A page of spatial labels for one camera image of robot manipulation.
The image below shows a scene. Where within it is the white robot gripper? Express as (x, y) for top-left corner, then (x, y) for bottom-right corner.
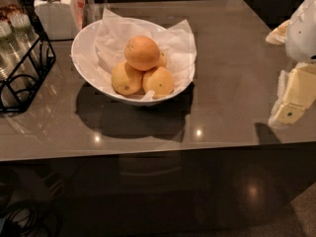
(266, 0), (316, 128)

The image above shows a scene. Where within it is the hidden back orange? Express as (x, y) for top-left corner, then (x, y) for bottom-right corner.
(157, 51), (167, 67)

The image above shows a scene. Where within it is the white bowl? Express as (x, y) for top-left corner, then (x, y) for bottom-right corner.
(70, 16), (196, 107)

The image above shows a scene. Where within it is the white paper liner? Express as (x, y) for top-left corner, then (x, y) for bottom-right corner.
(69, 7), (198, 102)

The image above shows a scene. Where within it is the clear glass tumbler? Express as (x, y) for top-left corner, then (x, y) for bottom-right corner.
(9, 13), (39, 51)
(0, 21), (25, 84)

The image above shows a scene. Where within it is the clear glass tumbler left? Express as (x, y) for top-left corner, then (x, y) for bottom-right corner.
(0, 21), (25, 84)

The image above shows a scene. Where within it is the black wire rack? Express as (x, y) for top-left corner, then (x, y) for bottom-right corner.
(0, 0), (56, 113)

